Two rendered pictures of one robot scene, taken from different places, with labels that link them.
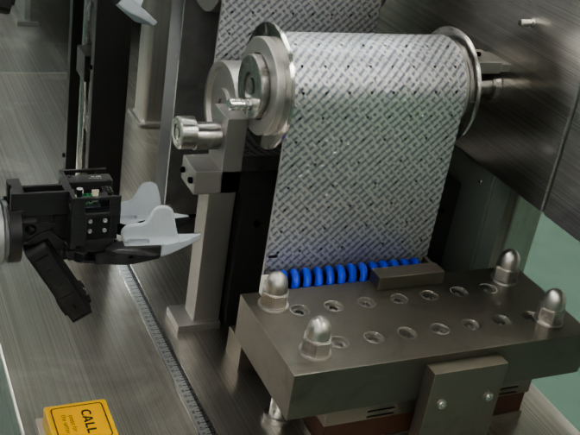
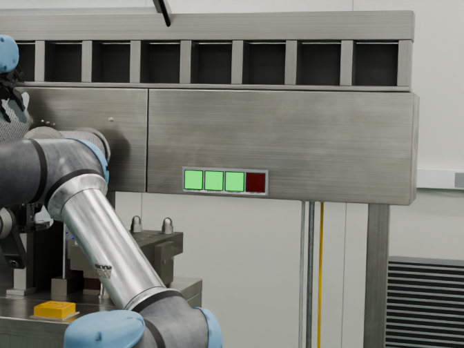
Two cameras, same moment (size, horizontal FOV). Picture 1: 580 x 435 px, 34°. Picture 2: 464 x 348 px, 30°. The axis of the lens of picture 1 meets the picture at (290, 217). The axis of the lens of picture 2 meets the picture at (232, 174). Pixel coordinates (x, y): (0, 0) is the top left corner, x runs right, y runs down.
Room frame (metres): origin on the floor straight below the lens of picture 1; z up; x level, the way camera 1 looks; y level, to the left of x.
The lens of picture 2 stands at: (-0.81, 1.32, 1.33)
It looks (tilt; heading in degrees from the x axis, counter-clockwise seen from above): 3 degrees down; 314
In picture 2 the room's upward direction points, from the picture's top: 2 degrees clockwise
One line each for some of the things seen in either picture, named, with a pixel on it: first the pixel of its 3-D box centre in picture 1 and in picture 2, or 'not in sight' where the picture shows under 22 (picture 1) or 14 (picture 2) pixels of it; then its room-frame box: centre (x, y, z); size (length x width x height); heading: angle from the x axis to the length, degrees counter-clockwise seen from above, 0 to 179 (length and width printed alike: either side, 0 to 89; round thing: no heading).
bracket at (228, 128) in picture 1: (203, 222); (21, 233); (1.07, 0.11, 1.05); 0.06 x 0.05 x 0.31; 118
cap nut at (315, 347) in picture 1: (318, 334); not in sight; (0.86, -0.05, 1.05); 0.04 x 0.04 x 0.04
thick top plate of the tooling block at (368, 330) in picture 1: (413, 333); (130, 249); (0.97, -0.17, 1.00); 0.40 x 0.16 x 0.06; 118
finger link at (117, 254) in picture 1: (119, 248); (34, 226); (0.90, 0.18, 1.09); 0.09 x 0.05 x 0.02; 109
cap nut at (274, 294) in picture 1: (275, 288); not in sight; (0.94, 0.00, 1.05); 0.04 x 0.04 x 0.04
